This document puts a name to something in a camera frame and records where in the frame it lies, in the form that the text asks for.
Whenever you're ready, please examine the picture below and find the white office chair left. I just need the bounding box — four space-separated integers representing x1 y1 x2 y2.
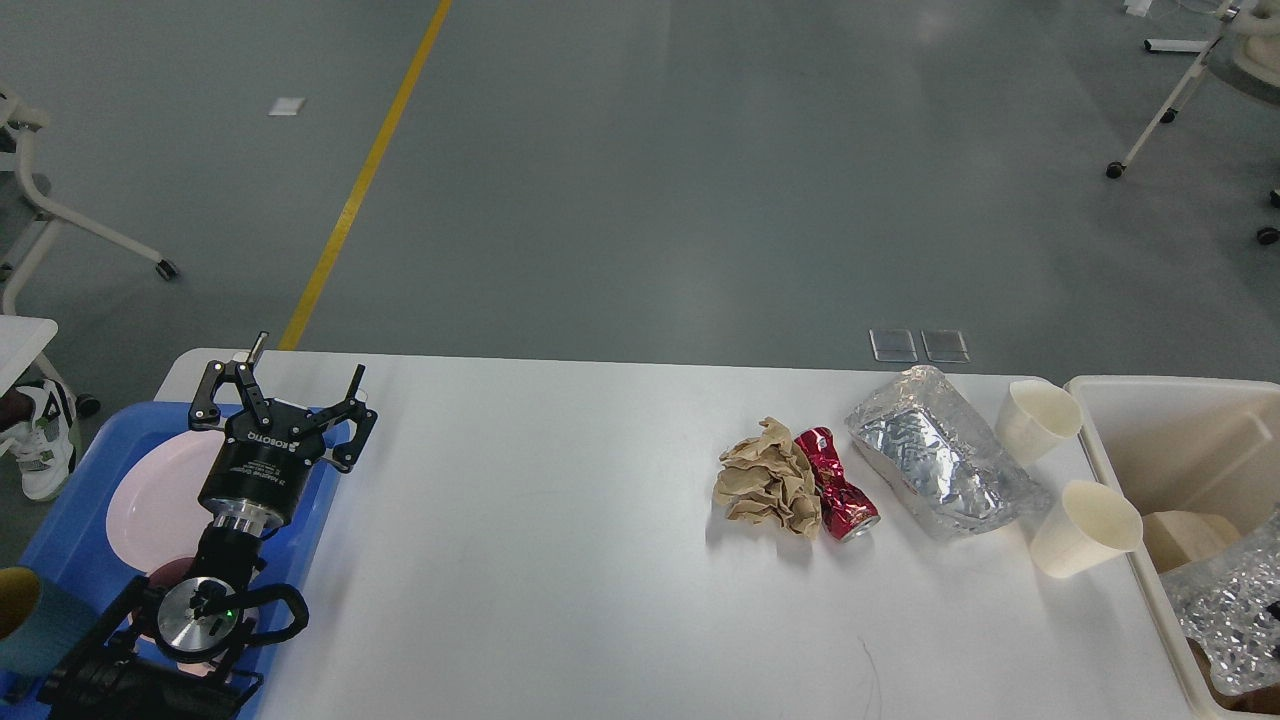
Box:
3 85 180 316

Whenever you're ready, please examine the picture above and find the crushed red can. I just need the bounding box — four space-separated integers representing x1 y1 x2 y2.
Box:
795 427 881 543

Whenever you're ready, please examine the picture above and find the brown paper bag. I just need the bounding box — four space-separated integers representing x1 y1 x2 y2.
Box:
1142 511 1242 574

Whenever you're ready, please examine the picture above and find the teal mug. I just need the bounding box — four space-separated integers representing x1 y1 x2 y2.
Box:
1 566 99 678

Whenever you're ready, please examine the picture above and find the crumpled brown paper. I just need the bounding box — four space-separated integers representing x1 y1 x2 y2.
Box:
712 416 820 541

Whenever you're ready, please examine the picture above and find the pink ribbed mug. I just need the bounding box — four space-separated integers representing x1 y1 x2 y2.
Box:
131 556 227 676

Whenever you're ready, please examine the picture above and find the white side table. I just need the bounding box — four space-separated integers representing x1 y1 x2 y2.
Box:
1 314 102 430

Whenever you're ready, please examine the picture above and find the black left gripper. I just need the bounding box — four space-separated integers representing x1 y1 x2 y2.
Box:
188 331 378 530

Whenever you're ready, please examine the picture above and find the pink plate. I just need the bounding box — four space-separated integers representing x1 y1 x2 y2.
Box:
105 430 223 574

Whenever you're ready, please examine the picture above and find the floor socket plate left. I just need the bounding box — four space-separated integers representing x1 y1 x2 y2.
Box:
869 328 919 363

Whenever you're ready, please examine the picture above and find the floor socket plate right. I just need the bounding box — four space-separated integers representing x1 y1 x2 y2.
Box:
922 329 972 364

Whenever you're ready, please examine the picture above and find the silver foil bag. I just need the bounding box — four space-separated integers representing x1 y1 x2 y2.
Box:
1160 512 1279 696
844 365 1053 541

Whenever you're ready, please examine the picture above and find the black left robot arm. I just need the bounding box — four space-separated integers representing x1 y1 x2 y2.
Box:
37 340 378 719

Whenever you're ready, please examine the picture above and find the sneaker shoe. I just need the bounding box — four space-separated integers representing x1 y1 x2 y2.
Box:
1 379 77 502

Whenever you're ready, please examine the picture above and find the beige waste bin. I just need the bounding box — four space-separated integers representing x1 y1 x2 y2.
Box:
1068 375 1279 719

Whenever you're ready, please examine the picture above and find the cream paper cup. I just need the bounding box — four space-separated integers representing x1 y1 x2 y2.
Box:
995 379 1083 468
1030 480 1144 579

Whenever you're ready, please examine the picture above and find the blue plastic tray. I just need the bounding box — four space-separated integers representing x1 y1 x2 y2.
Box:
0 402 346 720

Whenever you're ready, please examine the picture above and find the floor socket plate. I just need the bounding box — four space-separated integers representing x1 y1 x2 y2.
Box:
922 329 972 364
869 328 919 363

